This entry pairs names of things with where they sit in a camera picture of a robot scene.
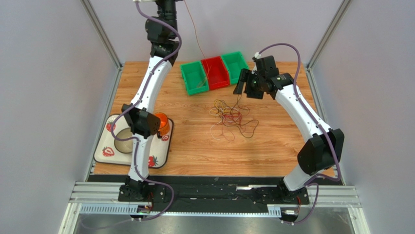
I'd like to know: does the wire bundle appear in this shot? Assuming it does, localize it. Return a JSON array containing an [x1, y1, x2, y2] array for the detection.
[[209, 94, 259, 142]]

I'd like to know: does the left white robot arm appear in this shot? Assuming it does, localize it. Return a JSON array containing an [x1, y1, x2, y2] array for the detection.
[[120, 0, 182, 197]]

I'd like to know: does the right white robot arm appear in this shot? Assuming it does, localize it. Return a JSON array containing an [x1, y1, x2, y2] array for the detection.
[[233, 53, 344, 201]]

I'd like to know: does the right green bin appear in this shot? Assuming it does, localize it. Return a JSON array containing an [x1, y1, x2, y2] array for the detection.
[[221, 51, 249, 85]]

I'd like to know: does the green bin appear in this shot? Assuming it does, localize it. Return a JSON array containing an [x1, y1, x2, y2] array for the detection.
[[180, 61, 209, 96], [221, 51, 249, 85]]

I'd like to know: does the red bin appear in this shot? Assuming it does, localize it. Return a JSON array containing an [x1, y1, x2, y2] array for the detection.
[[201, 56, 230, 90]]

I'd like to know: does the left green bin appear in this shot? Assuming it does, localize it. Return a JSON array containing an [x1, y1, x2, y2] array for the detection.
[[180, 61, 209, 96]]

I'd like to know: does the orange plastic cup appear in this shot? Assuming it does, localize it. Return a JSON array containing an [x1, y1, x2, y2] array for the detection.
[[154, 112, 170, 138]]

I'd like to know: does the grey bowl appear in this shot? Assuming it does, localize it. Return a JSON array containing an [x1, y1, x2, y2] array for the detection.
[[114, 128, 133, 154]]

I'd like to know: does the strawberry pattern tray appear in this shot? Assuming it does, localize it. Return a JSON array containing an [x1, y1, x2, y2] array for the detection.
[[94, 114, 174, 168]]

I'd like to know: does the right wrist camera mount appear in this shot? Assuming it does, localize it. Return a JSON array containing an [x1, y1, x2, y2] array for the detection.
[[252, 52, 264, 71]]

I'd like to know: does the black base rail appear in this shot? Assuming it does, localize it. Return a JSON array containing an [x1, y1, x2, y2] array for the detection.
[[87, 174, 343, 216]]

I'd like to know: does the aluminium frame rail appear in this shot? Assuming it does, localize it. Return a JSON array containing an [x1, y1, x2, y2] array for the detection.
[[69, 182, 361, 217]]

